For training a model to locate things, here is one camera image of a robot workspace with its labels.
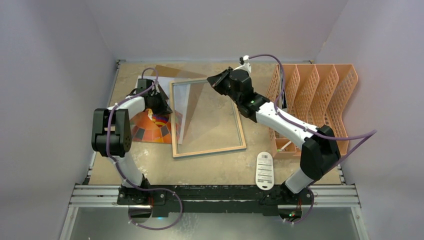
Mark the hot air balloon photo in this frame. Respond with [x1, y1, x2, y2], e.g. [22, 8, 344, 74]
[130, 77, 196, 144]

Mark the blue wooden picture frame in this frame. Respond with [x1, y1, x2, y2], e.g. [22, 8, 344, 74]
[169, 78, 247, 159]

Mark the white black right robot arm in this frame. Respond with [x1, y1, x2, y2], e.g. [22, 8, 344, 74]
[206, 67, 341, 204]

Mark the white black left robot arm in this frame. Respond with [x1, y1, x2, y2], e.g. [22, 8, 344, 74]
[91, 78, 172, 205]

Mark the brown cardboard backing board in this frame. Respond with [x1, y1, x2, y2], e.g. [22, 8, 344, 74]
[155, 65, 207, 79]

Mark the white marker pen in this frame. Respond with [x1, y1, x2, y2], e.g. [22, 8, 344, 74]
[277, 141, 292, 152]

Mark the orange plastic file organizer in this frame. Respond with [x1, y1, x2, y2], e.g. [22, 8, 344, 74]
[283, 64, 358, 156]

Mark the white labelled remote tag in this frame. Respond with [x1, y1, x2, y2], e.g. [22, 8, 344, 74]
[255, 151, 275, 191]

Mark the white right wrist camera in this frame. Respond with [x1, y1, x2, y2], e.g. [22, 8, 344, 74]
[237, 55, 252, 75]

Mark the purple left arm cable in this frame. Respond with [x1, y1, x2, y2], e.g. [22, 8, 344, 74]
[105, 67, 184, 231]

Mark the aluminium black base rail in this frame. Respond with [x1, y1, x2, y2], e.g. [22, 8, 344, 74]
[68, 185, 360, 220]

